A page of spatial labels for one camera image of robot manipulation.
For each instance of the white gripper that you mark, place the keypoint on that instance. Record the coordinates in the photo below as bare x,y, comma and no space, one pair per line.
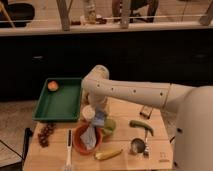
99,103

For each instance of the blue sponge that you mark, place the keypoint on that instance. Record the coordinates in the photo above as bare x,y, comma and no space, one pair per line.
99,119

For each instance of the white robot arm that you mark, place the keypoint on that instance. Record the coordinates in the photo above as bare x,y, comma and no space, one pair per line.
193,148

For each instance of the white paper cup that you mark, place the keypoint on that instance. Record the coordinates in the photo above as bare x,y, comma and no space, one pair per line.
88,113

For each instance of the green cup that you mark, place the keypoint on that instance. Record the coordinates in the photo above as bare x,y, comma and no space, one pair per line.
109,128

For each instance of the metal measuring cup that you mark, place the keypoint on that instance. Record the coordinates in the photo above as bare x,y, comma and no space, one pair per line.
137,146

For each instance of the green plastic tray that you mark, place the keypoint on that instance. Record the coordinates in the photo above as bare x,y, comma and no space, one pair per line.
62,105

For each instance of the orange bowl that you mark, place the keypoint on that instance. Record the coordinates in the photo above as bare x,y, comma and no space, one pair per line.
77,142

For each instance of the orange fruit in tray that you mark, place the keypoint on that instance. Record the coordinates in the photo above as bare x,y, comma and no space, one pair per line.
52,86

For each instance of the small brown block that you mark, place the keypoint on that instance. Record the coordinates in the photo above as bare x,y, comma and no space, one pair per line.
146,112

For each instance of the bunch of dark grapes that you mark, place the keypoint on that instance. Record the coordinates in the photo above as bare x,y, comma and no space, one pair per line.
44,134

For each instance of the metal fork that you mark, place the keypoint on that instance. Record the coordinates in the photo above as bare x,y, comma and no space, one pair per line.
146,151

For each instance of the black office chair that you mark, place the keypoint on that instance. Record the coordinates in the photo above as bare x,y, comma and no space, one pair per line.
20,13

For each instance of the white handled brush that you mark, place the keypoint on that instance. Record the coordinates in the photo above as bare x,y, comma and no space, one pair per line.
68,165

